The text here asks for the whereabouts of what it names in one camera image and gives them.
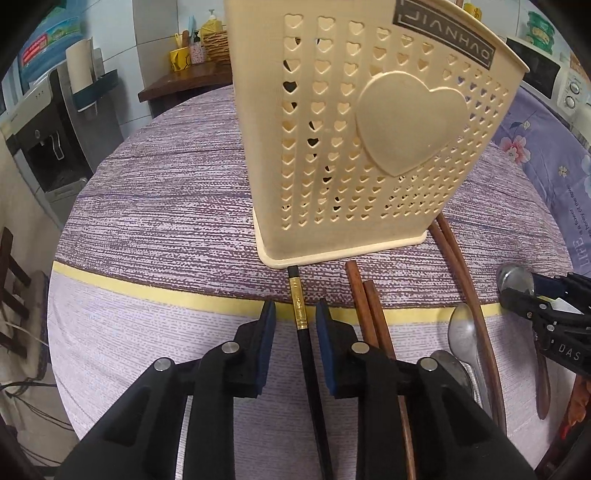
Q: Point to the stack of paper cups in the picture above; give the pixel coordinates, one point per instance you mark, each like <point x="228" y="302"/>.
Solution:
<point x="81" y="57"/>

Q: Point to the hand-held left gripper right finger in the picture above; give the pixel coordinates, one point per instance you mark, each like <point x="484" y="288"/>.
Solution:
<point x="325" y="350"/>

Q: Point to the black chopstick with gold band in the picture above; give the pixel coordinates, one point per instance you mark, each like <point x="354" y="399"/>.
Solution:
<point x="304" y="350"/>

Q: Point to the purple floral cloth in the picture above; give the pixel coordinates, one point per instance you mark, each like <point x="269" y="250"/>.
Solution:
<point x="545" y="157"/>

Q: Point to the brown wooden spoon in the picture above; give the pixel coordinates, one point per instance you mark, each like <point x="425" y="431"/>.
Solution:
<point x="543" y="392"/>

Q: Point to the person's right hand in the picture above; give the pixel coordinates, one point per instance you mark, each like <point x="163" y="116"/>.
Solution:
<point x="572" y="406"/>

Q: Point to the beige plastic utensil holder basket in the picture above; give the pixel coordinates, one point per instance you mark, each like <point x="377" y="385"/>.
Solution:
<point x="323" y="138"/>

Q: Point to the blue-grey cup holder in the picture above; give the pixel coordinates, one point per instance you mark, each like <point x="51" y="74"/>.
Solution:
<point x="99" y="90"/>

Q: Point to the blue water bottle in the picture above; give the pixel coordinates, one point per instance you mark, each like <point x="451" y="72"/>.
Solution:
<point x="51" y="41"/>

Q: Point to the wooden stool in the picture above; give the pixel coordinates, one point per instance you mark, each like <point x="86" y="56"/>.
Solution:
<point x="18" y="300"/>

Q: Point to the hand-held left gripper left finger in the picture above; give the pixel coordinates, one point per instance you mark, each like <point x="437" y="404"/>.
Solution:
<point x="267" y="341"/>

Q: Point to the yellow dish soap bottle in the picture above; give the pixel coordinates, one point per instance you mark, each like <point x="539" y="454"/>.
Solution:
<point x="211" y="23"/>

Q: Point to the brown wooden basin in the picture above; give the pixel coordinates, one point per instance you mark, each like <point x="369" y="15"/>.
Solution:
<point x="217" y="46"/>

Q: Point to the dark wooden counter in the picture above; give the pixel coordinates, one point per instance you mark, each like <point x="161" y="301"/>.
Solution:
<point x="184" y="83"/>

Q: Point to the yellow mug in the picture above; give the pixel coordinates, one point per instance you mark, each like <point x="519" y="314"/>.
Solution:
<point x="180" y="60"/>

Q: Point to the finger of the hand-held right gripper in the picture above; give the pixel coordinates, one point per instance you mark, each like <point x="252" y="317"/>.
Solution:
<point x="563" y="284"/>
<point x="521" y="302"/>

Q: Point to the white water dispenser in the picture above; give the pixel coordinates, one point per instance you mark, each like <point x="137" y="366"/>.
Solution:
<point x="41" y="152"/>

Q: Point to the white microwave oven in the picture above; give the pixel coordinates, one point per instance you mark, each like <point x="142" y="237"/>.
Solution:
<point x="545" y="69"/>

